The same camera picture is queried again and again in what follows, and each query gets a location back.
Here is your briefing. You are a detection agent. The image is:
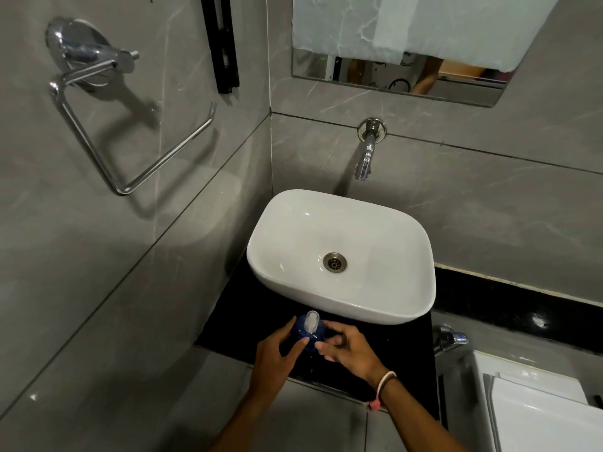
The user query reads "white toilet cistern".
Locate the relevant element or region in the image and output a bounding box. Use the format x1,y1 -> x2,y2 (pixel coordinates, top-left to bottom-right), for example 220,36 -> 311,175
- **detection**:
472,350 -> 603,452

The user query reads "person's left hand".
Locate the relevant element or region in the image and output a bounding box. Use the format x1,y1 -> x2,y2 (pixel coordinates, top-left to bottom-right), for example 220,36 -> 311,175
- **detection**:
248,316 -> 311,397

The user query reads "person's left forearm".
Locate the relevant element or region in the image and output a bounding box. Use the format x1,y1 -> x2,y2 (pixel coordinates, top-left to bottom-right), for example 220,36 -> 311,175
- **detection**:
208,384 -> 283,452

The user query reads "chrome angle valve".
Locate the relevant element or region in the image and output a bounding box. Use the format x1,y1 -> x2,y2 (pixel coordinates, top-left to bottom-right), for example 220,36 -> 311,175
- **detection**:
432,325 -> 469,357

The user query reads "chrome towel ring holder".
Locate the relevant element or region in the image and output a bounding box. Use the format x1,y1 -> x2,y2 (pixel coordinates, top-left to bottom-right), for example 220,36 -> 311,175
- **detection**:
46,17 -> 218,196

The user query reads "black wall bracket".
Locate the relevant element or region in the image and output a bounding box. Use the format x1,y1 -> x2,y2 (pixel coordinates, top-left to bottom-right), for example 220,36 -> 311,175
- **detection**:
200,0 -> 240,94

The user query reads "person's right forearm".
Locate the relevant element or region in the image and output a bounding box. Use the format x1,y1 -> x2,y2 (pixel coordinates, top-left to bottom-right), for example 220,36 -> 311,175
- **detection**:
377,377 -> 468,452

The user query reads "wall mirror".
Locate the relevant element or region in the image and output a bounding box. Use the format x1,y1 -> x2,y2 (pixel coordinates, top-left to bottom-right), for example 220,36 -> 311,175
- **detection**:
291,0 -> 563,109

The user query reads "chrome wall tap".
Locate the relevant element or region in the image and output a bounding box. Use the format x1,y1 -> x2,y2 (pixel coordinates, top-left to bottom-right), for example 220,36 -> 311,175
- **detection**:
355,118 -> 388,182

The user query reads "white ceramic wash basin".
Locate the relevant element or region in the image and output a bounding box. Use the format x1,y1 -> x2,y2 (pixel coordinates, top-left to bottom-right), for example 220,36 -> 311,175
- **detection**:
247,189 -> 437,326

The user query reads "pink and white wristband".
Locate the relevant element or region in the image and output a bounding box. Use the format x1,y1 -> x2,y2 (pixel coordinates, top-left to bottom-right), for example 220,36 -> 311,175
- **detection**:
367,370 -> 397,413

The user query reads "blue soap dispenser bottle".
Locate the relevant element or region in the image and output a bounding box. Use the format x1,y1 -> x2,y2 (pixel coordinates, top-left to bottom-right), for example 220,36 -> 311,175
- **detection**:
281,311 -> 328,356

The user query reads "person's right hand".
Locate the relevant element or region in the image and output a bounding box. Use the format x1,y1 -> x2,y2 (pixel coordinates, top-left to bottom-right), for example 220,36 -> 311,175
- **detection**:
314,321 -> 390,386

